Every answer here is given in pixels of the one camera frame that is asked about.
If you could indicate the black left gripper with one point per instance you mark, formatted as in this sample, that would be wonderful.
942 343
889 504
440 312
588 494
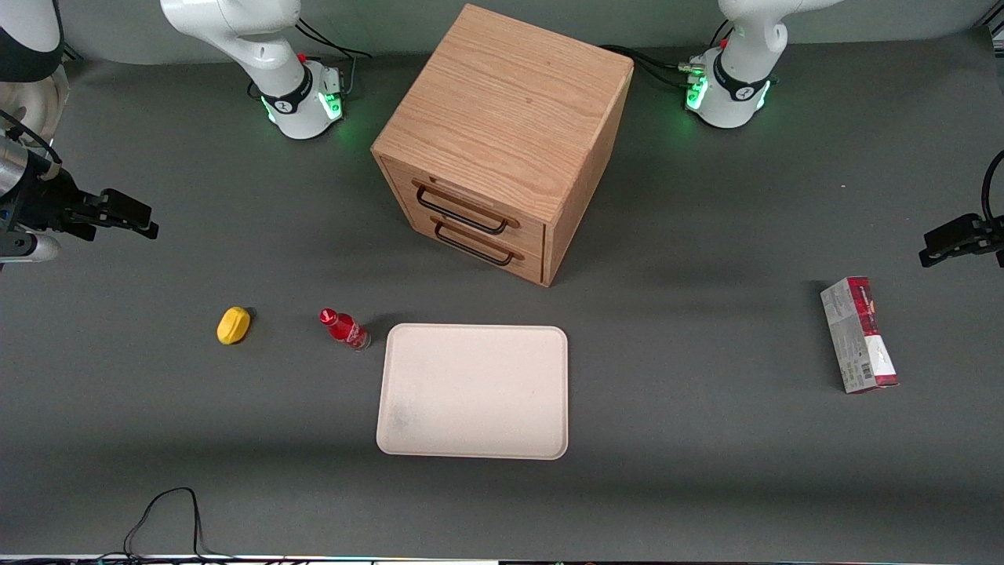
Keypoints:
990 233

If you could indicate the beige plastic tray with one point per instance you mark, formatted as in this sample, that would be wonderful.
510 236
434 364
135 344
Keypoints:
473 391

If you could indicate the wooden drawer cabinet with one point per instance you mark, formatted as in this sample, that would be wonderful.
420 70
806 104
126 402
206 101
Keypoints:
502 118

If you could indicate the yellow lemon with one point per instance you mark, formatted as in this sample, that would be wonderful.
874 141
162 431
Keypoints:
233 326

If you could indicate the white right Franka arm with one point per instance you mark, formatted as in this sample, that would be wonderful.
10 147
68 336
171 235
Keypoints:
292 98

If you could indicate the red grey carton box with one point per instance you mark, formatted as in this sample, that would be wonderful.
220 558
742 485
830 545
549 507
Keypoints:
860 336

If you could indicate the beige round stand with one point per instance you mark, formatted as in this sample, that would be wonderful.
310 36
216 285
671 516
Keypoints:
27 110

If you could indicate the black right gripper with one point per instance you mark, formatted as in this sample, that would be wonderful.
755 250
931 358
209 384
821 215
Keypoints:
53 199

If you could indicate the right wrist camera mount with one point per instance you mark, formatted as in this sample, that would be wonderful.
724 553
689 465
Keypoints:
27 246

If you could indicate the red coke bottle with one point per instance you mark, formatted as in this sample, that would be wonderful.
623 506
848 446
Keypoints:
345 328

